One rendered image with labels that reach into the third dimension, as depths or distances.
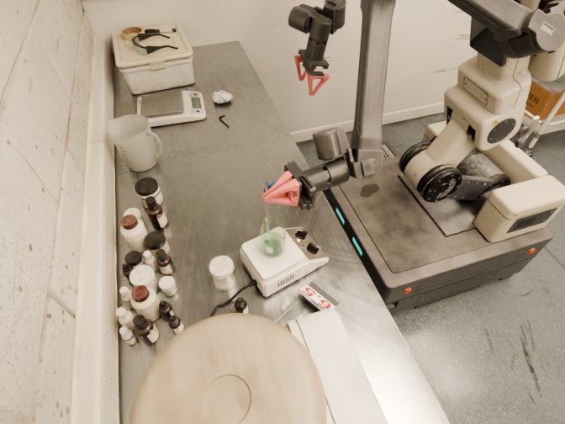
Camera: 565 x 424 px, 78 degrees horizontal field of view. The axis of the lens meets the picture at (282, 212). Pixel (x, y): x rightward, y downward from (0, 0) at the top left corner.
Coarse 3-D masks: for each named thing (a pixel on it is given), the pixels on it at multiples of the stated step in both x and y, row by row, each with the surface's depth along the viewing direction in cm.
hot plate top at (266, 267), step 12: (252, 240) 89; (288, 240) 89; (252, 252) 87; (288, 252) 87; (300, 252) 87; (252, 264) 85; (264, 264) 84; (276, 264) 84; (288, 264) 84; (264, 276) 82
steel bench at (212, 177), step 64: (192, 128) 135; (256, 128) 135; (128, 192) 113; (192, 192) 113; (256, 192) 113; (320, 192) 113; (192, 256) 97; (192, 320) 85; (384, 320) 85; (128, 384) 75; (384, 384) 75
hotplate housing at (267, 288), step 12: (288, 228) 96; (240, 252) 90; (300, 264) 87; (312, 264) 89; (324, 264) 93; (252, 276) 89; (276, 276) 84; (288, 276) 86; (300, 276) 90; (264, 288) 84; (276, 288) 87
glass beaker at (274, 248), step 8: (264, 224) 84; (272, 224) 85; (280, 224) 84; (264, 232) 86; (272, 232) 87; (280, 232) 86; (264, 240) 81; (272, 240) 80; (280, 240) 81; (264, 248) 84; (272, 248) 82; (280, 248) 83; (272, 256) 85
